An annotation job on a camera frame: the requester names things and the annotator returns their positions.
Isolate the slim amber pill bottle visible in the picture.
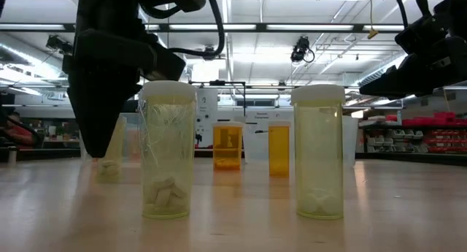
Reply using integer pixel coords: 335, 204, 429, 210
268, 120, 292, 178

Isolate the pale yellow-green pill bottle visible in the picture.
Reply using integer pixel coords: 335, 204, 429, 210
97, 115, 127, 183

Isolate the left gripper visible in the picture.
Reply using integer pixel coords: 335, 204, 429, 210
67, 0, 186, 159

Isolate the wide amber pill bottle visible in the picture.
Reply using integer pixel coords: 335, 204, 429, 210
212, 121, 244, 171

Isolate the black monitor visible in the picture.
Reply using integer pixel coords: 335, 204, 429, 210
122, 99, 139, 113

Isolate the person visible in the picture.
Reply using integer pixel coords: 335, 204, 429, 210
0, 111, 39, 150

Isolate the black ceiling light beam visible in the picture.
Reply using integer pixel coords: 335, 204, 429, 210
0, 22, 406, 32

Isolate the cluttered background shelf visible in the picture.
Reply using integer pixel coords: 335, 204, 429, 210
39, 118, 80, 142

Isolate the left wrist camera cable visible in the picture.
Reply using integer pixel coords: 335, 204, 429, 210
140, 0, 226, 58

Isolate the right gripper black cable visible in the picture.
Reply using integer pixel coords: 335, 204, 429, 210
390, 0, 410, 26

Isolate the white control panel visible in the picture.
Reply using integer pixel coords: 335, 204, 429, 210
196, 88, 219, 149

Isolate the black ceiling-mounted camera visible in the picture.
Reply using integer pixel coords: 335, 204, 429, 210
290, 35, 315, 64
45, 34, 74, 56
202, 45, 217, 61

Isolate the shelf with red bins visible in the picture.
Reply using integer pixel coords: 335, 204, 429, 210
359, 111, 467, 154

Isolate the clear plastic bin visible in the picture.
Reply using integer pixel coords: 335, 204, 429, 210
233, 109, 360, 169
67, 112, 142, 161

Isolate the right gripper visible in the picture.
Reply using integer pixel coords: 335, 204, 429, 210
359, 0, 467, 99

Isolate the yellow hanging cord with plug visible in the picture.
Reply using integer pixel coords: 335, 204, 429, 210
367, 0, 379, 40

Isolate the black aluminium table frame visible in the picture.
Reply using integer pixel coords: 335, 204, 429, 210
0, 148, 467, 168

